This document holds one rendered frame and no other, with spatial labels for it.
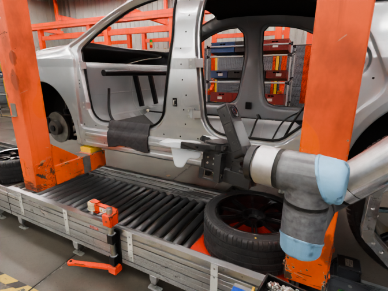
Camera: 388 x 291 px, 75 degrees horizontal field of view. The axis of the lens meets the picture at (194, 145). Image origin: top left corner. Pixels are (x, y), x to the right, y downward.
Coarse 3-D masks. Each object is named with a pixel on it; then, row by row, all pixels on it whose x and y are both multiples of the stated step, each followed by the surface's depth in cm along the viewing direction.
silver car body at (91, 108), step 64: (128, 0) 198; (192, 0) 164; (256, 0) 233; (384, 0) 115; (64, 64) 219; (128, 64) 274; (192, 64) 165; (256, 64) 310; (384, 64) 118; (64, 128) 256; (192, 128) 177; (256, 128) 234
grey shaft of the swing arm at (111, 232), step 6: (108, 210) 161; (108, 228) 166; (108, 234) 167; (114, 234) 167; (108, 240) 168; (114, 240) 168; (120, 240) 170; (114, 246) 170; (120, 246) 171; (114, 252) 171; (120, 252) 173; (114, 258) 170; (120, 258) 174; (114, 264) 171
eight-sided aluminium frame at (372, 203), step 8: (376, 192) 97; (368, 200) 100; (376, 200) 98; (368, 208) 100; (376, 208) 99; (368, 216) 101; (376, 216) 100; (360, 224) 108; (368, 224) 102; (360, 232) 106; (368, 232) 102; (368, 240) 103; (376, 240) 102; (376, 248) 103; (384, 248) 101; (384, 256) 102
